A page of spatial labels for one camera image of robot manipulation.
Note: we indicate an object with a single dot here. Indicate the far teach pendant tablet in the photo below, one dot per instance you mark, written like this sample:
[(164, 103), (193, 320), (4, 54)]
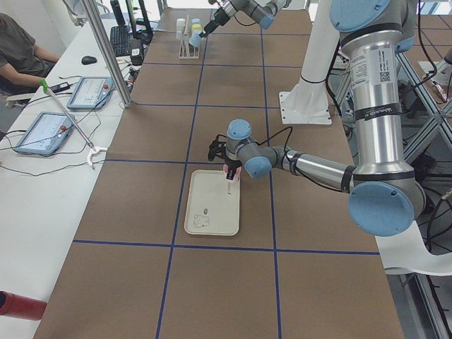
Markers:
[(91, 93)]

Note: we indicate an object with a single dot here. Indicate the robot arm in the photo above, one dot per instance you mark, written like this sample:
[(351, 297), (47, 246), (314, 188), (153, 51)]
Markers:
[(384, 197), (262, 15)]

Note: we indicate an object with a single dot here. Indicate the aluminium frame post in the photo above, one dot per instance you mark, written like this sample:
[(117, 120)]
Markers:
[(106, 50)]

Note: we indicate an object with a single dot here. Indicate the black computer mouse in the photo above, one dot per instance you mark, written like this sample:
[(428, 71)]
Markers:
[(87, 60)]

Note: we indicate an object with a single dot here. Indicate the pink plastic cup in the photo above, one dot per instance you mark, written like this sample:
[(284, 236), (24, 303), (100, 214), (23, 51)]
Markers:
[(236, 176)]

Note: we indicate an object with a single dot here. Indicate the white wire cup rack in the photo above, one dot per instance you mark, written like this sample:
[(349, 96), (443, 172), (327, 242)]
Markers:
[(186, 51)]

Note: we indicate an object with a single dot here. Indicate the person in olive shirt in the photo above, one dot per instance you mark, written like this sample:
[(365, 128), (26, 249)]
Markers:
[(23, 62)]

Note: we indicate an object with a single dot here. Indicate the near teach pendant tablet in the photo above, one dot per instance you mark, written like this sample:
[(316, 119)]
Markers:
[(45, 135)]

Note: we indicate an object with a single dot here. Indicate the cream serving tray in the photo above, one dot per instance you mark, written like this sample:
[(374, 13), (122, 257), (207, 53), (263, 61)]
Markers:
[(213, 204)]

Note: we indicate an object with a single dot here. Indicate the red bottle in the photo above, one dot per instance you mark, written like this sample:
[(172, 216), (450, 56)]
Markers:
[(20, 307)]

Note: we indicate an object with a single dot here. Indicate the yellow plastic cup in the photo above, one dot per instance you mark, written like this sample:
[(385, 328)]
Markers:
[(195, 29)]

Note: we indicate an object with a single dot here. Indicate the teach pendant tablet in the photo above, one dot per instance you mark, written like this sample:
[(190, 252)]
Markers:
[(91, 93), (45, 135)]

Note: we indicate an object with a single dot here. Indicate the white plastic chair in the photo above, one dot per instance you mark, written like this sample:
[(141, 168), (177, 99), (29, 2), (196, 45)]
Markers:
[(406, 253)]

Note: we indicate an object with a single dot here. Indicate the black keyboard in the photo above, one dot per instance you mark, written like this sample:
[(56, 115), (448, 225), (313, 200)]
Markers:
[(119, 38)]

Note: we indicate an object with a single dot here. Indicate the black box device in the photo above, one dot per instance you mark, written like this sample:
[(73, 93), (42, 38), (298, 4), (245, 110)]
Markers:
[(137, 56)]

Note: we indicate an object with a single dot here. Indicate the pale cream plastic cup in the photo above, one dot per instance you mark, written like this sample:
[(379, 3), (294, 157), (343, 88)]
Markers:
[(180, 28)]

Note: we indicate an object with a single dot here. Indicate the black power adapter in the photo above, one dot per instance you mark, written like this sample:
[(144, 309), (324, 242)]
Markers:
[(61, 87)]

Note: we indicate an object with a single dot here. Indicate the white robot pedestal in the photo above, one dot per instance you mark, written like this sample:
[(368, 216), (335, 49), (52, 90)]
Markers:
[(307, 102)]

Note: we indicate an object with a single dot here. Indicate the metal reacher grabber stick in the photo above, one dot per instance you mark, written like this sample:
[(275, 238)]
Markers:
[(94, 150)]

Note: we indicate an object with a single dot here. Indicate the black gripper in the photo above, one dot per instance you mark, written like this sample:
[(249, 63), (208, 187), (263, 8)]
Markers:
[(233, 164), (219, 15)]

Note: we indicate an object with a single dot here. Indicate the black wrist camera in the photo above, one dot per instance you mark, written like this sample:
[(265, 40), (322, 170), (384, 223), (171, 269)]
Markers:
[(216, 150)]

